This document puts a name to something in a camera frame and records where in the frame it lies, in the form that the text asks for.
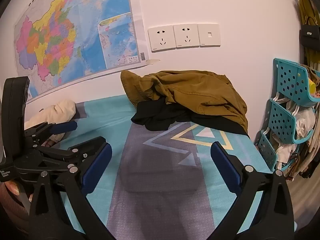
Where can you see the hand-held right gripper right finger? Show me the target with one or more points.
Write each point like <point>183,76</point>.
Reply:
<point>225,167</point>

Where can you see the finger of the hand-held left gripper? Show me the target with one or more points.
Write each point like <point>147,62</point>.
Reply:
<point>85,146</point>
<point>62,128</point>

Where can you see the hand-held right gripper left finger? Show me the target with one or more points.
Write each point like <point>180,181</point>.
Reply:
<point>98,170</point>

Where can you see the olive green jacket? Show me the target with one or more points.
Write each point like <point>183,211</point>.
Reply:
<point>200,95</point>

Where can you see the beige hanging clothes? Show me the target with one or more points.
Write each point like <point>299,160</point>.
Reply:
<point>307,155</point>

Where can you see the clothes rack with garments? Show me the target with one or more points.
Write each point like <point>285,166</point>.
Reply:
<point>307,7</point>

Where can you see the person's left hand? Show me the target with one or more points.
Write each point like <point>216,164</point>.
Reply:
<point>12,188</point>

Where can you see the cream white cloth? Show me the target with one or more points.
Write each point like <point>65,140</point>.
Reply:
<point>57,112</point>

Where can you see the black garment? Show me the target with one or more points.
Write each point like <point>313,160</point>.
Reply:
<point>160,117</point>

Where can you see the teal plastic storage rack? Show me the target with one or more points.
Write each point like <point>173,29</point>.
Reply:
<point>287,80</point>

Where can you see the black handbag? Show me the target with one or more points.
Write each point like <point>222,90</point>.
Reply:
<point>309,33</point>

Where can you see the colourful wall map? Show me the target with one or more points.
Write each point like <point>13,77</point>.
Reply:
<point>75,30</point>

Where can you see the white wall socket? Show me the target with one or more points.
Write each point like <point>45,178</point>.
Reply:
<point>161,38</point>
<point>186,36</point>

